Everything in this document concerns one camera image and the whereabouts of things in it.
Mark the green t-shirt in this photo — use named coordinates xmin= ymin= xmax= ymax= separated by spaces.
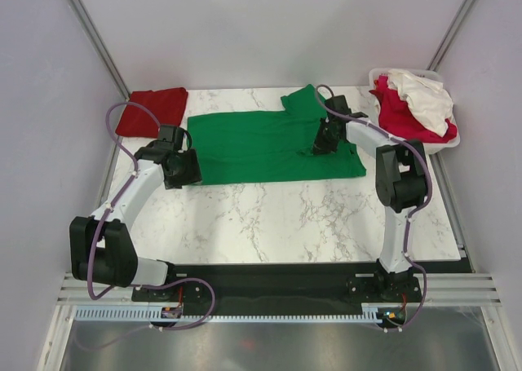
xmin=188 ymin=85 xmax=366 ymax=186

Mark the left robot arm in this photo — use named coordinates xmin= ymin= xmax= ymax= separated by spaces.
xmin=69 ymin=125 xmax=202 ymax=300

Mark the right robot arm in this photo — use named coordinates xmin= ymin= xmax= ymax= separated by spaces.
xmin=312 ymin=95 xmax=432 ymax=303

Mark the folded dark red t-shirt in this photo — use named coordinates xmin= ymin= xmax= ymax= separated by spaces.
xmin=116 ymin=87 xmax=188 ymax=139

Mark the red t-shirt in basket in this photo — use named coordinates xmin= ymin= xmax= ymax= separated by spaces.
xmin=370 ymin=73 xmax=458 ymax=144

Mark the white plastic laundry basket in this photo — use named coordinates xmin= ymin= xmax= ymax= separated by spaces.
xmin=368 ymin=67 xmax=462 ymax=156

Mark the white t-shirt in basket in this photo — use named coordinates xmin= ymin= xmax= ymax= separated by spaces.
xmin=387 ymin=68 xmax=453 ymax=137

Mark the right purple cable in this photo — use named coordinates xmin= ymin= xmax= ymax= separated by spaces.
xmin=316 ymin=84 xmax=434 ymax=307

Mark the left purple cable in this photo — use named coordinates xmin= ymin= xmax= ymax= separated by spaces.
xmin=87 ymin=100 xmax=164 ymax=303

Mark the right aluminium frame post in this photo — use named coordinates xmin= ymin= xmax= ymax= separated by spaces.
xmin=427 ymin=0 xmax=479 ymax=71

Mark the aluminium frame post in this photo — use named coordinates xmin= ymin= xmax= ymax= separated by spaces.
xmin=67 ymin=0 xmax=131 ymax=99
xmin=427 ymin=0 xmax=479 ymax=71

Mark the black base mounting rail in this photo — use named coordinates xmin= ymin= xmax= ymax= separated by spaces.
xmin=130 ymin=258 xmax=470 ymax=317

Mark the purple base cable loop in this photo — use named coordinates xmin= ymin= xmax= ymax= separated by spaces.
xmin=148 ymin=279 xmax=218 ymax=334

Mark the white slotted cable duct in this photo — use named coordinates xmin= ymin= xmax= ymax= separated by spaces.
xmin=74 ymin=305 xmax=405 ymax=324

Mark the left aluminium frame post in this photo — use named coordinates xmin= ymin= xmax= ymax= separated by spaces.
xmin=67 ymin=0 xmax=131 ymax=99

